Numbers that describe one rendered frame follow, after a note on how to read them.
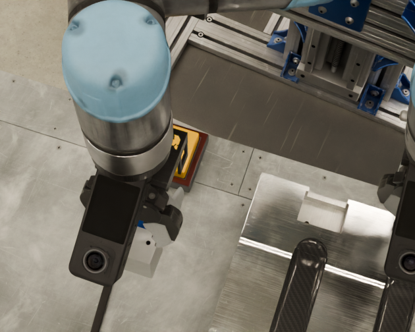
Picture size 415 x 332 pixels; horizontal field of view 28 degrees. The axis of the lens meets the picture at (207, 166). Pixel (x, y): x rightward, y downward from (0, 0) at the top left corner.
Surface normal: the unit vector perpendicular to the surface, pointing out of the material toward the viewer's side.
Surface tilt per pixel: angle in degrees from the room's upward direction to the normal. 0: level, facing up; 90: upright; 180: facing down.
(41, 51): 0
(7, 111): 0
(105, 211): 30
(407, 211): 39
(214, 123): 0
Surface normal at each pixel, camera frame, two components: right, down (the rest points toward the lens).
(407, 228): -0.30, 0.17
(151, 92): 0.71, 0.63
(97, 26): 0.01, -0.40
